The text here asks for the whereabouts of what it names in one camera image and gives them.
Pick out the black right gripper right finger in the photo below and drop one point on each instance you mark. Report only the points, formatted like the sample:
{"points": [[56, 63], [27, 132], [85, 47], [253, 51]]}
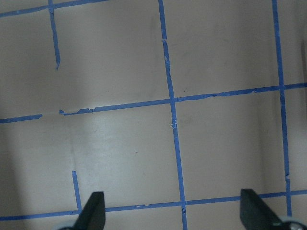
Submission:
{"points": [[255, 214]]}

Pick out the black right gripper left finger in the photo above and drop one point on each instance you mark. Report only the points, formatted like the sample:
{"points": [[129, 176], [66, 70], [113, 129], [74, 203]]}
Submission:
{"points": [[93, 216]]}

